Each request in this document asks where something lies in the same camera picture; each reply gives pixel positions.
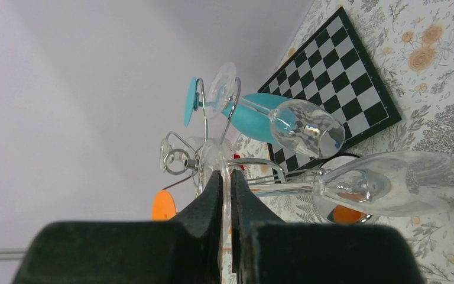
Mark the black white chess board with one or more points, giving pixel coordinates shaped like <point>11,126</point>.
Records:
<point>333,70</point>

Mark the clear champagne flute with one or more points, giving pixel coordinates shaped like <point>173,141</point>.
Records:
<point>390,184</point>

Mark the clear wine glass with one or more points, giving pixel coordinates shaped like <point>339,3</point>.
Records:
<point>166,155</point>
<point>298,125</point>

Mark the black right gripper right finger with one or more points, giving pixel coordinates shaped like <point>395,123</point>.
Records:
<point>266,249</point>

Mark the orange wine glass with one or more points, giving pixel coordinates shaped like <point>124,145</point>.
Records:
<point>164,208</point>

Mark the chrome wine glass rack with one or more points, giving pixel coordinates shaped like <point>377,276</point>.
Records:
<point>210,156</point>

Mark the teal wine glass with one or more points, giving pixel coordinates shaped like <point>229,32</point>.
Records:
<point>251,116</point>

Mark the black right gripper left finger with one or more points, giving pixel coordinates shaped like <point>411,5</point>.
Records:
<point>184,249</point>

